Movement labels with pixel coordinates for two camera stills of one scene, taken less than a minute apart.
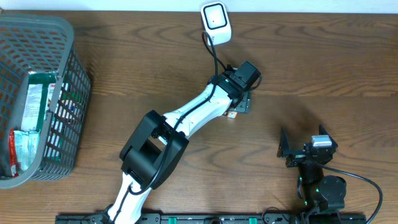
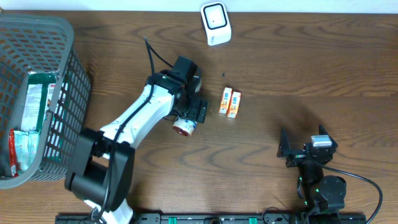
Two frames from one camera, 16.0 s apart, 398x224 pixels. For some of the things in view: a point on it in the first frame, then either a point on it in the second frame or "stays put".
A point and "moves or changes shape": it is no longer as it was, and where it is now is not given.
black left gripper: x=245 y=105 -> x=198 y=113
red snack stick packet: x=13 y=154 stays put
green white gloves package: x=40 y=90 stays put
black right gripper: x=284 y=151 stays put
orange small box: x=232 y=114 moves or changes shape
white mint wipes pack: x=26 y=144 stays put
